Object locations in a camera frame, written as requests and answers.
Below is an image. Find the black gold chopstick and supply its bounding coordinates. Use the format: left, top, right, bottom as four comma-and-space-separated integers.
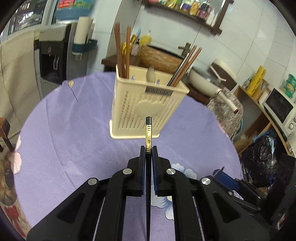
145, 116, 152, 241

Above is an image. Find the brown wooden chopstick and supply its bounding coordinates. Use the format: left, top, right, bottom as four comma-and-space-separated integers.
167, 45, 197, 86
114, 23, 125, 78
173, 47, 202, 87
125, 26, 131, 79

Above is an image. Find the black plastic bag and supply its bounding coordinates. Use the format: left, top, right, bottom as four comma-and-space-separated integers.
240, 135, 278, 188

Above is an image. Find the floral cloth cover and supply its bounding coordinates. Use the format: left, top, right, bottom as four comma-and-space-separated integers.
207, 88, 243, 141

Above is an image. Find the wooden side shelf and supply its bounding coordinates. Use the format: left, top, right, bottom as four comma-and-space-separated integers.
234, 86, 293, 156

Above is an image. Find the purple floral tablecloth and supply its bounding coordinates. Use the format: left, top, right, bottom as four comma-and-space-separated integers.
15, 72, 242, 240

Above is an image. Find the cat print cushion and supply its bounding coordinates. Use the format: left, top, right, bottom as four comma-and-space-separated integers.
1, 152, 31, 240

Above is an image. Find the white microwave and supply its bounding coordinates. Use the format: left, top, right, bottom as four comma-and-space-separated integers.
263, 87, 295, 138

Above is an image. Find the cream frying pan with lid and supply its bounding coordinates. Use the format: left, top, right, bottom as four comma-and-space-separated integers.
188, 67, 238, 113

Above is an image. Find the brown white rice cooker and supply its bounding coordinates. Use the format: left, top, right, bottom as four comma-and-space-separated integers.
208, 58, 237, 90

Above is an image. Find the yellow roll package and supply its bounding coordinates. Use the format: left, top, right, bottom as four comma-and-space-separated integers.
246, 66, 266, 96

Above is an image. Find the green cup stack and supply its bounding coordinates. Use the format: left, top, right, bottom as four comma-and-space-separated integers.
281, 74, 296, 99

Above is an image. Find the black chopstick in holder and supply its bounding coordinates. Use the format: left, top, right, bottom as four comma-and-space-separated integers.
167, 58, 186, 86

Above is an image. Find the cream plastic utensil holder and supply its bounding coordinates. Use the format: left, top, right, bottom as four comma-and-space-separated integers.
109, 65, 189, 139

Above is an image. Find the white spoon in holder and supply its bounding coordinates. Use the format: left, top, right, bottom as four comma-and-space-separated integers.
146, 66, 156, 83

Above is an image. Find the wooden chair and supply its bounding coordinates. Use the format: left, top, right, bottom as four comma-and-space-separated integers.
0, 118, 15, 152

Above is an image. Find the woven basket sink basin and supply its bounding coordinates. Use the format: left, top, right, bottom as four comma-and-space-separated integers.
139, 45, 184, 74

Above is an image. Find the brass faucet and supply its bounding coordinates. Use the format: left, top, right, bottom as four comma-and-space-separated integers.
178, 43, 191, 58

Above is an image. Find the yellow soap bottle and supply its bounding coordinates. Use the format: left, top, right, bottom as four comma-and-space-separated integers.
139, 30, 152, 47

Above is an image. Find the water dispenser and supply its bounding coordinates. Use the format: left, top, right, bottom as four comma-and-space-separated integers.
37, 21, 89, 98

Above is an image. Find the blue water bottle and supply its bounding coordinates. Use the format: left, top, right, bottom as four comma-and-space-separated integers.
55, 0, 95, 21

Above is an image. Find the window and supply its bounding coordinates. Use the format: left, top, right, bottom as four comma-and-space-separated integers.
3, 0, 58, 37

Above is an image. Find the wooden wall shelf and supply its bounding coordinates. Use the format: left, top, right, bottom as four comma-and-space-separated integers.
142, 1, 234, 35

